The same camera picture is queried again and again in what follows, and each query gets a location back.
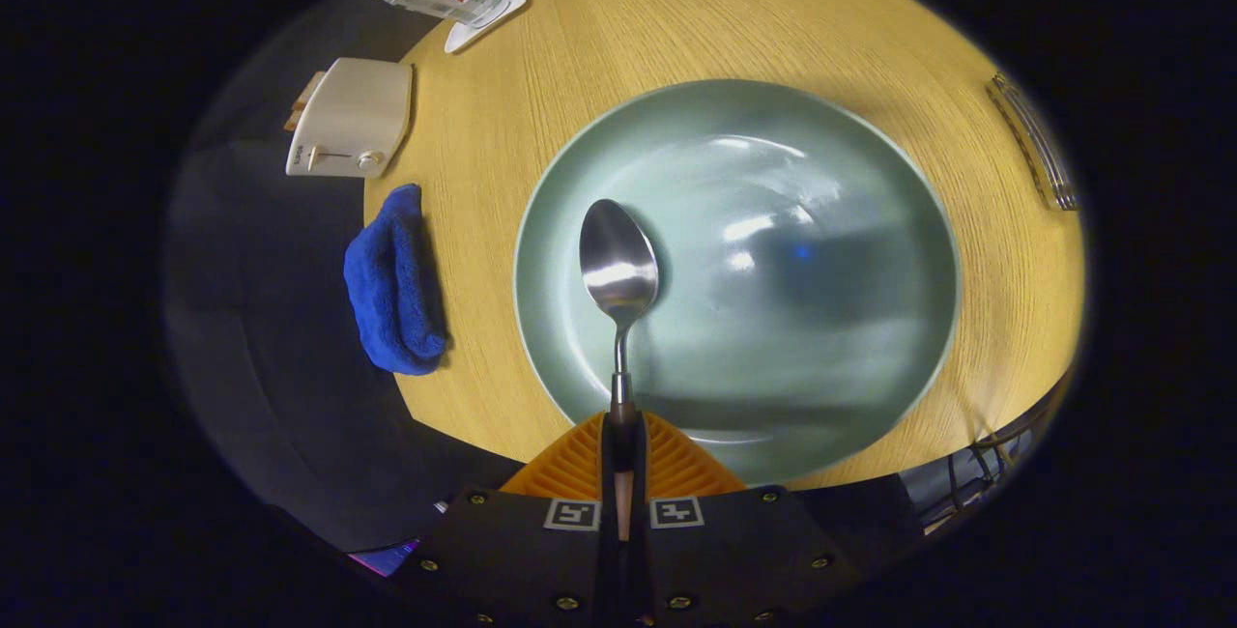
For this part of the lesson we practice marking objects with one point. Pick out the toast slice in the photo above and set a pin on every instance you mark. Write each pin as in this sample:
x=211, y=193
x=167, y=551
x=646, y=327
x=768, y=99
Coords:
x=307, y=97

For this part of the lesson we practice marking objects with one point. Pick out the pale green plate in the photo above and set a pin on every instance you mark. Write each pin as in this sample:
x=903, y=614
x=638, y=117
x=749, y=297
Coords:
x=802, y=319

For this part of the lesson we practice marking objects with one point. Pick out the blue folded towel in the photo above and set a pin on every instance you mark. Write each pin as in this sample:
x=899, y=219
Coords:
x=391, y=290

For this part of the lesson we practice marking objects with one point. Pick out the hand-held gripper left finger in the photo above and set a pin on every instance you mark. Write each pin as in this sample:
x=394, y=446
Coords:
x=512, y=551

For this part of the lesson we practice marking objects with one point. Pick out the white square coaster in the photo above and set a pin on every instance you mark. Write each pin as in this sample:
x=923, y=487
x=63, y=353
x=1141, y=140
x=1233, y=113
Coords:
x=503, y=14

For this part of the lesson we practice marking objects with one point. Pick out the cream toaster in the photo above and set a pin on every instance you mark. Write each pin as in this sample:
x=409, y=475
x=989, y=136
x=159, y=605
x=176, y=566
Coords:
x=353, y=116

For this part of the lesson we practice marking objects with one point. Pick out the black backdrop cloth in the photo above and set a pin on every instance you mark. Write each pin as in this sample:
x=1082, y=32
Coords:
x=290, y=396

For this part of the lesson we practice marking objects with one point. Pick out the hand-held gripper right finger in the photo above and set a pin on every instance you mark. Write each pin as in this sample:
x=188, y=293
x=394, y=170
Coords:
x=734, y=551

